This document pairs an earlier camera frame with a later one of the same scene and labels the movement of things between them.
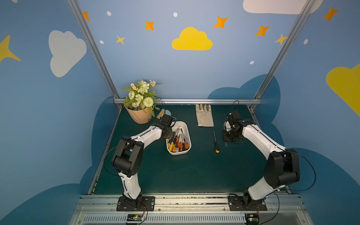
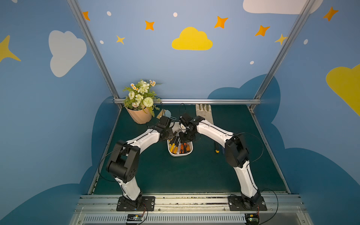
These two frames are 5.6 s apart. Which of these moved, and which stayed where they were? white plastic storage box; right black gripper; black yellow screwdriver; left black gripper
Moved: right black gripper
Stayed: white plastic storage box; left black gripper; black yellow screwdriver
